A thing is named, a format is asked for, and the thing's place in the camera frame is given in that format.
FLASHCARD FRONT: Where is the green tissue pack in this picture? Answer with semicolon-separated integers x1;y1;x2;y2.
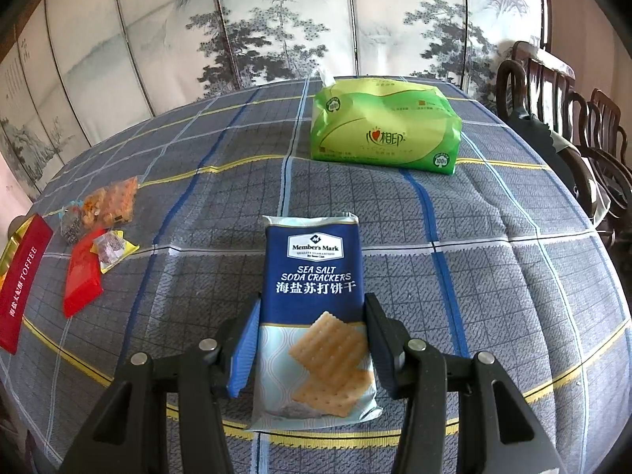
310;70;463;177

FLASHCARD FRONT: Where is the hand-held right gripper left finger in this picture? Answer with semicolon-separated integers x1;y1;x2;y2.
58;299;263;474

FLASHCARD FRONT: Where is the yellow wrapped candy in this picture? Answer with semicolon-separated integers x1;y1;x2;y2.
93;229;140;275

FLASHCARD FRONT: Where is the orange fried snack packet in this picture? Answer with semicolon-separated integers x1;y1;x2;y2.
81;176;140;233

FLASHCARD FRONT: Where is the red and gold candy box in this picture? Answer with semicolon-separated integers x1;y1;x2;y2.
0;213;54;355

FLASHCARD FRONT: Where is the grey plaid tablecloth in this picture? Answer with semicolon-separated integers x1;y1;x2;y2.
0;76;620;474

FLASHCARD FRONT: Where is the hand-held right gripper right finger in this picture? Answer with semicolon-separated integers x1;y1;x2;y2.
363;292;564;474

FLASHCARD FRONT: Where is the painted folding screen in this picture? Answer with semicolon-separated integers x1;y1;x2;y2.
0;0;549;198

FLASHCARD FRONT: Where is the blue soda cracker packet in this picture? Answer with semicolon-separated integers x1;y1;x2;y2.
252;212;383;431

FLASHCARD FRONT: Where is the red snack packet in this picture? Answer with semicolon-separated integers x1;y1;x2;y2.
63;227;110;318

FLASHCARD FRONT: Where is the dark wooden chair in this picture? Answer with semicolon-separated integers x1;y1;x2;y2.
568;89;632;243
496;39;578;134

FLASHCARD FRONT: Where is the dark cloth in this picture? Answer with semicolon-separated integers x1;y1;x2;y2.
508;109;598;208

